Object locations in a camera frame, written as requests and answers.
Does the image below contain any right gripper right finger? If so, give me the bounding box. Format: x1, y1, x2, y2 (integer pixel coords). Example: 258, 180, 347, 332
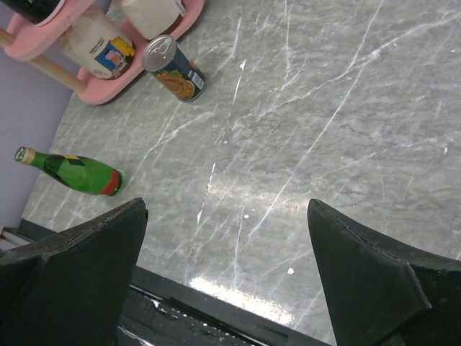
307, 199, 460, 345

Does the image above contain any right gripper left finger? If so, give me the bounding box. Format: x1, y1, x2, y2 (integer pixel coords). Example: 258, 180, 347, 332
1, 198, 148, 345

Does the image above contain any printed paper roll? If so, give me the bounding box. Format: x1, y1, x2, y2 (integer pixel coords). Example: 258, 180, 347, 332
58, 4, 135, 79

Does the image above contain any black paper roll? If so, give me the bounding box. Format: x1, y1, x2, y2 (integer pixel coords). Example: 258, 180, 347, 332
1, 0, 66, 26

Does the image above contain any beige paper roll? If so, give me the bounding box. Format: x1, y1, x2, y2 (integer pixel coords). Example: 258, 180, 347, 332
112, 0, 186, 40

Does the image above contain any pink three-tier shelf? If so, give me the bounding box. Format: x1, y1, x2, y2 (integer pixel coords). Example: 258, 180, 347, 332
0, 0, 206, 106

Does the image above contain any green glass bottle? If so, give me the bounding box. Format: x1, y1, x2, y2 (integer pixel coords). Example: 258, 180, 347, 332
14, 146, 123, 196

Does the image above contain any food tin can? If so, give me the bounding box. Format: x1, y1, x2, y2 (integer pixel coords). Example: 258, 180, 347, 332
142, 35, 205, 102

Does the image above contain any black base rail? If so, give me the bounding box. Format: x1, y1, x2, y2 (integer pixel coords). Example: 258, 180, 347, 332
0, 218, 332, 346

